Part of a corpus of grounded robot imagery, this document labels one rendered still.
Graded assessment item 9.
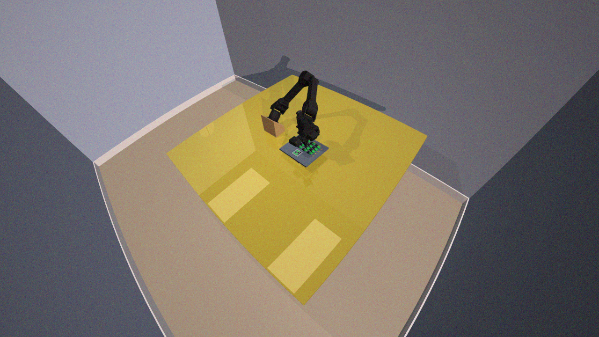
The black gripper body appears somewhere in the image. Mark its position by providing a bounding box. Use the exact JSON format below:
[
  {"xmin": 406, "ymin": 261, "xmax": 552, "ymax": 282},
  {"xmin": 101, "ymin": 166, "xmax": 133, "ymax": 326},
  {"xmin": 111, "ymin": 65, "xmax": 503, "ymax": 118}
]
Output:
[{"xmin": 289, "ymin": 125, "xmax": 319, "ymax": 147}]

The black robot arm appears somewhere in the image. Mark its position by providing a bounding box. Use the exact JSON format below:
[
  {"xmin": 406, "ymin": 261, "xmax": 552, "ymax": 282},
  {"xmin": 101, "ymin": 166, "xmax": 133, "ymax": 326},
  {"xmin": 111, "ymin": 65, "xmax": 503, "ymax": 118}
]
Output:
[{"xmin": 268, "ymin": 71, "xmax": 320, "ymax": 141}]

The grey switch panel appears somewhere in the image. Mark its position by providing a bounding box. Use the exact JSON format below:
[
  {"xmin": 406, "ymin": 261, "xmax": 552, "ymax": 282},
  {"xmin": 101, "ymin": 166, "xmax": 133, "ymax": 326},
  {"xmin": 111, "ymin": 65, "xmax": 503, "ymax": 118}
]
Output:
[{"xmin": 279, "ymin": 140, "xmax": 329, "ymax": 167}]

